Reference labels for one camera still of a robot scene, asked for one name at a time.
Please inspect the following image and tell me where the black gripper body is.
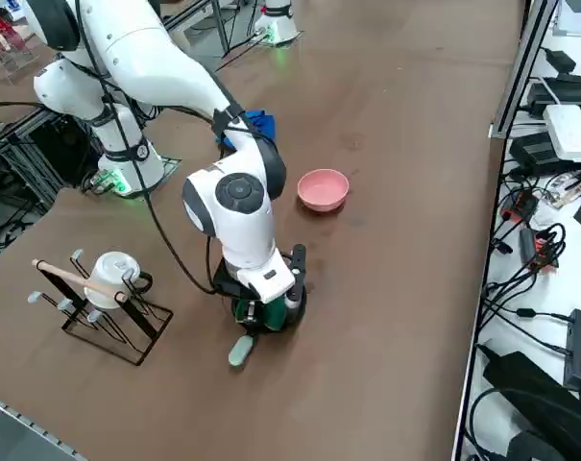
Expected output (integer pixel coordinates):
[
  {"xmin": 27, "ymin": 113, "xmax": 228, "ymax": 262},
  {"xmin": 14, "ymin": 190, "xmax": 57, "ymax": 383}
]
[{"xmin": 211, "ymin": 261, "xmax": 258, "ymax": 312}]

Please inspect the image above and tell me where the pink bowl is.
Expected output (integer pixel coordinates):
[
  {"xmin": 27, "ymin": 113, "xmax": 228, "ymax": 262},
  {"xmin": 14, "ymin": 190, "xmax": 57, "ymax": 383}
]
[{"xmin": 297, "ymin": 168, "xmax": 351, "ymax": 212}]

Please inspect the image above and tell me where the white mug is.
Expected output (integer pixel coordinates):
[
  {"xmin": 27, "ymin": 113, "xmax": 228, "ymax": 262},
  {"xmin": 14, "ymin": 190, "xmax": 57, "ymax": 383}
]
[{"xmin": 84, "ymin": 251, "xmax": 144, "ymax": 310}]

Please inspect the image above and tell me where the blue cloth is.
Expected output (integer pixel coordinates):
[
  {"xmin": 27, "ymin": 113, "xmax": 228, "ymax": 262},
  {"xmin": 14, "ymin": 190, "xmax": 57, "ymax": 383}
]
[{"xmin": 215, "ymin": 109, "xmax": 278, "ymax": 151}]

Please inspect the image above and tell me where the orange and black connector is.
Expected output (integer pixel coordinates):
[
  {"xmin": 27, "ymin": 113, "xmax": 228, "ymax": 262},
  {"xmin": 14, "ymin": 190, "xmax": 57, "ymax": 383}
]
[
  {"xmin": 498, "ymin": 189, "xmax": 541, "ymax": 225},
  {"xmin": 529, "ymin": 234, "xmax": 563, "ymax": 273}
]

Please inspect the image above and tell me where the clear acrylic shelf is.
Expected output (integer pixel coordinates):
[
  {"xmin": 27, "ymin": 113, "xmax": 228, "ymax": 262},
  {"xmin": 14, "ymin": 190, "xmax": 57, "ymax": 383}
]
[{"xmin": 0, "ymin": 9, "xmax": 44, "ymax": 85}]

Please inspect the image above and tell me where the printed packet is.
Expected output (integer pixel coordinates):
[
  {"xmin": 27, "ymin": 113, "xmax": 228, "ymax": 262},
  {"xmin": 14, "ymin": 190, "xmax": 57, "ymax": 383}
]
[{"xmin": 542, "ymin": 170, "xmax": 581, "ymax": 210}]

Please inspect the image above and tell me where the white router box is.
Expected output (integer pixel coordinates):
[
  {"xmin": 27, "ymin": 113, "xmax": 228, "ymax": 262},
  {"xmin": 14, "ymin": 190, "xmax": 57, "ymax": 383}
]
[{"xmin": 543, "ymin": 104, "xmax": 581, "ymax": 163}]

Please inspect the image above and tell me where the long black device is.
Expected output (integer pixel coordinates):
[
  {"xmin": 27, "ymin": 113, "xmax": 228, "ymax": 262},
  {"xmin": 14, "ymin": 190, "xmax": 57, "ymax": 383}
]
[{"xmin": 524, "ymin": 74, "xmax": 581, "ymax": 119}]

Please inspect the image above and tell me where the small black power adapter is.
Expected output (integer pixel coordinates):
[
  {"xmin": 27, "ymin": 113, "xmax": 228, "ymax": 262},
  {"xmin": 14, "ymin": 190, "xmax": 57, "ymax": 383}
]
[{"xmin": 544, "ymin": 47, "xmax": 578, "ymax": 74}]

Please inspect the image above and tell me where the black pan with green handle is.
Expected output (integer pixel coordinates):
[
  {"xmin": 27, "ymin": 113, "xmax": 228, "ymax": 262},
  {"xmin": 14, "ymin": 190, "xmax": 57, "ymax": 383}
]
[{"xmin": 227, "ymin": 287, "xmax": 309, "ymax": 369}]

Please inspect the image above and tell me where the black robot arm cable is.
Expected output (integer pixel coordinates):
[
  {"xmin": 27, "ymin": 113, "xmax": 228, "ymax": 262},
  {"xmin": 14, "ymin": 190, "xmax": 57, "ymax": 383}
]
[{"xmin": 76, "ymin": 0, "xmax": 253, "ymax": 295}]

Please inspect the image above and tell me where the black wire cup rack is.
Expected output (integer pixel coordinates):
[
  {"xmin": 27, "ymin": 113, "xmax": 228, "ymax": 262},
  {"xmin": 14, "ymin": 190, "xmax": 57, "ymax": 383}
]
[{"xmin": 31, "ymin": 248, "xmax": 175, "ymax": 368}]

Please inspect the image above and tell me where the black metal frame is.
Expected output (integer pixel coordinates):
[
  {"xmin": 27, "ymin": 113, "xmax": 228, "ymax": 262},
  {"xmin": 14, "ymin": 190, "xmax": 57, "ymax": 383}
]
[{"xmin": 0, "ymin": 100, "xmax": 104, "ymax": 217}]

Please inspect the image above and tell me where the aluminium rail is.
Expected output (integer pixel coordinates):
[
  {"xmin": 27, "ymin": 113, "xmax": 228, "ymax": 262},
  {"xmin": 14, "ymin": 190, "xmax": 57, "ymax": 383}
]
[{"xmin": 0, "ymin": 391, "xmax": 87, "ymax": 461}]

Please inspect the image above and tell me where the aluminium profile post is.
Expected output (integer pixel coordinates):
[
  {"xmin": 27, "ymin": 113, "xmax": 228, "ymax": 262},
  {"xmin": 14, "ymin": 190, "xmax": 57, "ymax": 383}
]
[{"xmin": 489, "ymin": 0, "xmax": 560, "ymax": 140}]

